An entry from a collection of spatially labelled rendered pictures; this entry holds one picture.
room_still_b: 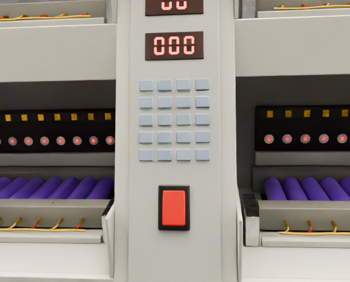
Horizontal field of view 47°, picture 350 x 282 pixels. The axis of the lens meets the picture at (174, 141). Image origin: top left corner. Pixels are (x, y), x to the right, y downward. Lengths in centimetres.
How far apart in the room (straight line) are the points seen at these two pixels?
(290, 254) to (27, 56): 27
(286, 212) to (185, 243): 11
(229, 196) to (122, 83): 12
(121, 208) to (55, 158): 21
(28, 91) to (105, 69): 24
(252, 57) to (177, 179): 11
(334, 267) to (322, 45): 17
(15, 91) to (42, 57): 23
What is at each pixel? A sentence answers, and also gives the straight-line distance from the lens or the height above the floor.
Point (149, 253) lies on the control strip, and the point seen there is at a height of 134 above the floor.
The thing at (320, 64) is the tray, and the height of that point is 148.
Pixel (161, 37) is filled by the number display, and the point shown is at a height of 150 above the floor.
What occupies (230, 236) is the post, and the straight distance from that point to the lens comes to 31.
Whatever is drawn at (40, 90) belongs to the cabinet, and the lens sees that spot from 57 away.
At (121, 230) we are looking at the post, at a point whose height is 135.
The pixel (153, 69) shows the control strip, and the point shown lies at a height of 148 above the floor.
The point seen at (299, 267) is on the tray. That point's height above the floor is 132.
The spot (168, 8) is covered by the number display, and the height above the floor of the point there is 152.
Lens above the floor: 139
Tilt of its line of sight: 5 degrees up
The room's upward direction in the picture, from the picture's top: straight up
